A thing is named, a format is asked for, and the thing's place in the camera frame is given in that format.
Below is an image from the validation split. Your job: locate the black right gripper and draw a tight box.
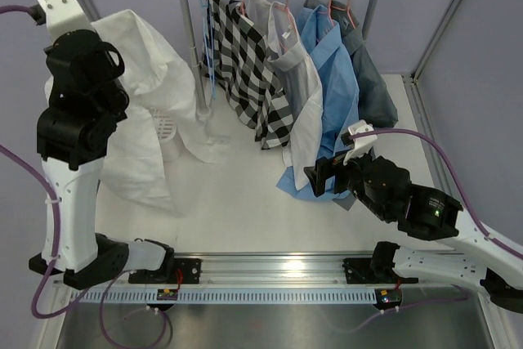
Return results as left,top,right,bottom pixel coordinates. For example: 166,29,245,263
304,143,391,221

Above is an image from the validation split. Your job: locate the blue wire hanger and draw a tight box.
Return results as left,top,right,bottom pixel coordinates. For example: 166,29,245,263
199,0,217,99

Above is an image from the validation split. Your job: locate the black white checkered shirt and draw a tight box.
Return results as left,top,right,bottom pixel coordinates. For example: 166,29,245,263
201,0,294,150

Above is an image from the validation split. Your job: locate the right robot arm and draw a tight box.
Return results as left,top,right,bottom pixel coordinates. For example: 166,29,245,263
304,154,522,313

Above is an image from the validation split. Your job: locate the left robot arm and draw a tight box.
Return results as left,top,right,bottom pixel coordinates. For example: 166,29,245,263
29,29,176,289

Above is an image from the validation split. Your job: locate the dark grey shirt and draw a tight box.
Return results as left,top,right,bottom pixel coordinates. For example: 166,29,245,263
304,0,400,212

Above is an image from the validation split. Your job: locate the blue shirt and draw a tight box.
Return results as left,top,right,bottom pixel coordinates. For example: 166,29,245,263
267,2,359,200

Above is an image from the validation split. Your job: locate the light grey white shirt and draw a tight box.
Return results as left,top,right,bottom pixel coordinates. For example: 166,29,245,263
247,0,323,198

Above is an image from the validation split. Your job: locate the white plastic basket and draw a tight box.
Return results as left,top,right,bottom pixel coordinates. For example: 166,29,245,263
150,108,182,162

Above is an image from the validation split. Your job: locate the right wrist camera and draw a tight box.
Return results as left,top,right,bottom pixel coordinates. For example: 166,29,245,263
340,120,378,165

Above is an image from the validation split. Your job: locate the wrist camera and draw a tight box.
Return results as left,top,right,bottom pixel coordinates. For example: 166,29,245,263
37,0,94,42
340,120,378,165

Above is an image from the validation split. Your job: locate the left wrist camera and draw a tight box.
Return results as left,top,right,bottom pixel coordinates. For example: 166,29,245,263
37,0,94,42

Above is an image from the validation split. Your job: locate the right aluminium frame post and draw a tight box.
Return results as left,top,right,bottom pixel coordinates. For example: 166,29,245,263
410,0,464,83

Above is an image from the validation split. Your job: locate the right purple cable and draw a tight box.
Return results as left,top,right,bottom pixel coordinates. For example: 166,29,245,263
349,128,523,262

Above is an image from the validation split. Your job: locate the aluminium mounting rail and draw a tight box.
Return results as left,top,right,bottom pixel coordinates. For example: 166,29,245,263
52,251,498,291

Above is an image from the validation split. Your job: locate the light blue slotted cable duct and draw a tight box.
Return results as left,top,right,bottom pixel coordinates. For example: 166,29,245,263
82,287,377,305

